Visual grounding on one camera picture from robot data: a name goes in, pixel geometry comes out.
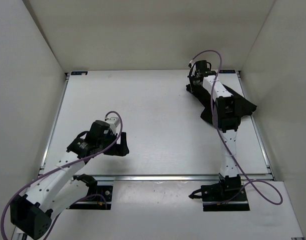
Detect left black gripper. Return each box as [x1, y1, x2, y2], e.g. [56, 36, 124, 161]
[99, 128, 130, 154]

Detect black pleated skirt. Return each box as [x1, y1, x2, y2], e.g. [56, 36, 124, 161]
[186, 84, 257, 132]

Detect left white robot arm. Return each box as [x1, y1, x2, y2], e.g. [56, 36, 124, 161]
[10, 117, 129, 240]

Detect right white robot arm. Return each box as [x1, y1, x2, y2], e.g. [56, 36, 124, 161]
[189, 60, 241, 200]

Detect right blue corner sticker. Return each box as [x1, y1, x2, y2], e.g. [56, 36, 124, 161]
[220, 69, 236, 74]

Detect blue corner sticker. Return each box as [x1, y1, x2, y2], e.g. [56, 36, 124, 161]
[70, 71, 88, 76]
[220, 69, 236, 74]

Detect left blue corner sticker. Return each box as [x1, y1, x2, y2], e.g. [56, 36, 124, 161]
[70, 71, 88, 76]

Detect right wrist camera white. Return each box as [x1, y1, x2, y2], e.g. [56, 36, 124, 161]
[188, 59, 196, 69]

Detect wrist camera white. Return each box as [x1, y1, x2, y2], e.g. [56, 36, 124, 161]
[104, 116, 120, 134]
[188, 59, 196, 69]

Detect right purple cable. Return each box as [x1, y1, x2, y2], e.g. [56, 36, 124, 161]
[190, 49, 284, 206]

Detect purple cable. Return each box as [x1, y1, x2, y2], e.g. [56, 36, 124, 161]
[190, 49, 284, 206]
[0, 110, 123, 240]

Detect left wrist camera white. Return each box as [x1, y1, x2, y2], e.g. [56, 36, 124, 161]
[104, 116, 120, 134]

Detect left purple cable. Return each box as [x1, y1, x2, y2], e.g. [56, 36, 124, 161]
[0, 110, 123, 240]

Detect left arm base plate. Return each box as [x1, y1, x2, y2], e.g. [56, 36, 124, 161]
[69, 181, 113, 211]

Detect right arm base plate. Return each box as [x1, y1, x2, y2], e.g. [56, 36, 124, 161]
[188, 183, 250, 212]

